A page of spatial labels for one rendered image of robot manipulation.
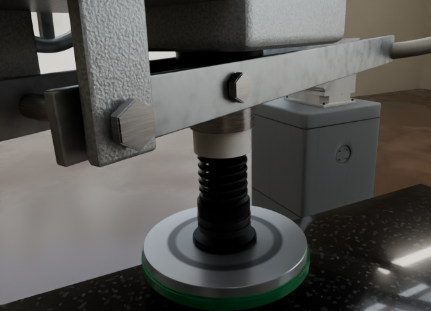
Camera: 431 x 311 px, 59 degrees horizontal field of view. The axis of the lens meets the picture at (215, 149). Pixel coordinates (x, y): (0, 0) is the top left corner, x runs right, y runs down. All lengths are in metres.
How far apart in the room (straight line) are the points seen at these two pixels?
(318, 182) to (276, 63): 1.18
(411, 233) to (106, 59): 0.57
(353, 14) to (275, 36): 6.91
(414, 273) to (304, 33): 0.36
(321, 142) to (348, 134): 0.14
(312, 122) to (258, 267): 1.07
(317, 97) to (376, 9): 6.08
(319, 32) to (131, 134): 0.24
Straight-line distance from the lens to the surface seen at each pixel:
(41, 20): 0.49
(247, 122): 0.44
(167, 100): 0.31
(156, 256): 0.49
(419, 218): 0.76
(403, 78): 8.32
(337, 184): 1.66
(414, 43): 0.82
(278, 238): 0.52
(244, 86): 0.38
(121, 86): 0.25
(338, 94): 1.63
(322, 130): 1.53
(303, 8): 0.39
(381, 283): 0.57
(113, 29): 0.25
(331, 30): 0.44
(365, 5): 7.43
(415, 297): 0.56
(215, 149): 0.44
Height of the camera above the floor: 1.14
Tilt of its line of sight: 16 degrees down
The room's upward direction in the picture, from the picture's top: 2 degrees counter-clockwise
